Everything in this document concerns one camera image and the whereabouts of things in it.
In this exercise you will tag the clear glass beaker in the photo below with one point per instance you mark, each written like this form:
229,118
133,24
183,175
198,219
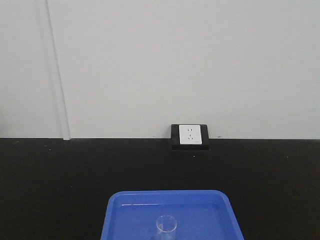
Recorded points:
166,227

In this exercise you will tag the blue plastic tray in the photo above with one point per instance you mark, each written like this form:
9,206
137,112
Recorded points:
200,215

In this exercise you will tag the black socket mounting box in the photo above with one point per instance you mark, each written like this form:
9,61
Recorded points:
175,141

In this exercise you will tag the white wall power socket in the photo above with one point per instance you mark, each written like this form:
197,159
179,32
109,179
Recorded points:
190,134

